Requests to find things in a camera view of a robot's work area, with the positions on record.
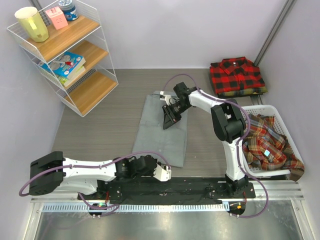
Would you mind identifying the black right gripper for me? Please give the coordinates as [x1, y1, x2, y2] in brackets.
[162, 101, 190, 130]

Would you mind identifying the grey long sleeve shirt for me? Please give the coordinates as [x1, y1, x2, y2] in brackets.
[132, 91, 188, 168]

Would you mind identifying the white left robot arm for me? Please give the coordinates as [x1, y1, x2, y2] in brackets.
[28, 151, 163, 200]

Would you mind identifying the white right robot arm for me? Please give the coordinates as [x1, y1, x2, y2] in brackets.
[160, 82, 249, 198]

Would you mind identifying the red black plaid shirt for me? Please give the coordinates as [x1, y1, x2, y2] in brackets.
[209, 56, 265, 94]

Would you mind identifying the yellow green plaid shirt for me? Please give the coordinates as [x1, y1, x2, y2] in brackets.
[217, 86, 268, 99]

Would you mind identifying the orange plaid shirt in basket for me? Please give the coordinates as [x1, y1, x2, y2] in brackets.
[242, 114, 305, 182]

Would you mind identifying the green book under blue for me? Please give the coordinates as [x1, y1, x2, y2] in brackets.
[58, 66, 86, 87]

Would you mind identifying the white plastic laundry basket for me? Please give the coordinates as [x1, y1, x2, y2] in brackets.
[243, 105, 303, 180]

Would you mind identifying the red white marker pen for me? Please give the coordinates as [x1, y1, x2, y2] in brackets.
[53, 59, 75, 67]

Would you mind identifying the blue lidded jar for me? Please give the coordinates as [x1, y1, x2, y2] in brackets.
[58, 0, 79, 22]

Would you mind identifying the pink cube box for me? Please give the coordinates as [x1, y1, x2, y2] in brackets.
[45, 6, 68, 30]

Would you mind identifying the yellow plastic pitcher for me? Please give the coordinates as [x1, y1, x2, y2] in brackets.
[14, 6, 49, 43]

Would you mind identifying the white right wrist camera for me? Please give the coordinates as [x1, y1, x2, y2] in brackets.
[159, 91, 172, 104]

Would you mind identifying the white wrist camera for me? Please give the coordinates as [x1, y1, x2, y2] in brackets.
[159, 91, 172, 104]
[153, 162, 172, 182]

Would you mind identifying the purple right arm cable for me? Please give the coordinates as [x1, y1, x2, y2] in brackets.
[162, 73, 270, 220]

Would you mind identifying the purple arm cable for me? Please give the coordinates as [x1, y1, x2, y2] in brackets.
[18, 150, 172, 217]
[162, 73, 270, 220]

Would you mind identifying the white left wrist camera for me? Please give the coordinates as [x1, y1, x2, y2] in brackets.
[153, 162, 172, 182]

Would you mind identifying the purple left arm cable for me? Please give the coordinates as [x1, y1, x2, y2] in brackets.
[18, 150, 172, 217]

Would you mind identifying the white wire wooden shelf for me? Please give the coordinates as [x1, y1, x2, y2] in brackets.
[7, 0, 119, 117]

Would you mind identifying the white slotted cable duct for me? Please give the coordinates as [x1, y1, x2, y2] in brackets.
[42, 202, 230, 213]

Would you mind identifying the aluminium frame post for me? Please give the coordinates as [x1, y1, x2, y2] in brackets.
[254, 0, 297, 66]

